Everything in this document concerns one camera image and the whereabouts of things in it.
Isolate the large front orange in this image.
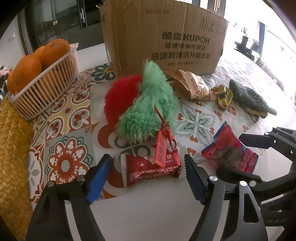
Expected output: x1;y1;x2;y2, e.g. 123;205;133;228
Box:
12;54;42;93

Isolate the yellow minion carabiner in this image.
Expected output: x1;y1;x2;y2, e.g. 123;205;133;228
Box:
211;85;233;110

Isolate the red snack bar packet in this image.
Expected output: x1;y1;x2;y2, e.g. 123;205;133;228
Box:
120;149;184;188

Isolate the orange centre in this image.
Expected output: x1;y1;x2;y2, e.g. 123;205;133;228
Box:
41;39;70;70

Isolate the rose gold snack wrapper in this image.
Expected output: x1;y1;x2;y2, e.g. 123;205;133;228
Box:
165;70;217;101

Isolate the red candy packet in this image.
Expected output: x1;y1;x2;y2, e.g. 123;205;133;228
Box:
201;122;258;173

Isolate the red green plush toy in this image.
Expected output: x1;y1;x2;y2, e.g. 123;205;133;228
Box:
104;61;178;150

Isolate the brown cardboard box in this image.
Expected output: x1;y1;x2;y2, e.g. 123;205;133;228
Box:
100;0;228;77

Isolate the patterned table runner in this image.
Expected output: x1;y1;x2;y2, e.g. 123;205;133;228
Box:
28;55;296;204

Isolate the black glass cabinet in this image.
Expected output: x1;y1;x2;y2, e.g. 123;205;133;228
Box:
17;0;104;54

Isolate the dark green knitted cloth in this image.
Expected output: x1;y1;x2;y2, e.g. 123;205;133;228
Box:
229;79;277;118

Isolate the white plastic fruit basket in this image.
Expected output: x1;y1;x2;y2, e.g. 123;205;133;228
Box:
8;43;79;121

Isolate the woven straw mat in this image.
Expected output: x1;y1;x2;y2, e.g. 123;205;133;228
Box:
1;98;32;240

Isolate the orange far left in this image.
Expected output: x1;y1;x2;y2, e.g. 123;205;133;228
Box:
6;71;16;94

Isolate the orange top left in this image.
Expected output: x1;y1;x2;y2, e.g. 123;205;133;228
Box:
34;46;45;59

